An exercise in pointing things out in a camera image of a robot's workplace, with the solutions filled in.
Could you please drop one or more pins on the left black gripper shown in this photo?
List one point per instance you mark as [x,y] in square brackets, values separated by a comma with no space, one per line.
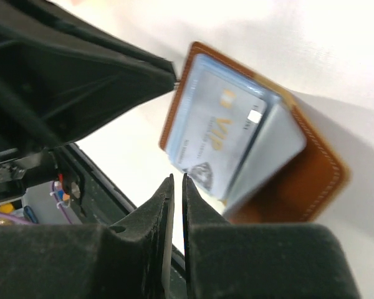
[60,80]

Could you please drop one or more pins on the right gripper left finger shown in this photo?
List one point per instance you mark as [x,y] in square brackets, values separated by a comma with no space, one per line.
[49,261]

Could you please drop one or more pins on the brown leather card holder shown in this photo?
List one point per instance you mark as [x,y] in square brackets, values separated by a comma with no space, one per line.
[288,173]

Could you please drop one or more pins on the silver VIP credit card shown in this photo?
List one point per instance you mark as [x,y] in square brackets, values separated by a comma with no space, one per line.
[223,116]

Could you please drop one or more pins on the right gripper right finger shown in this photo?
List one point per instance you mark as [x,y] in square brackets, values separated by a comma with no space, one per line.
[259,260]

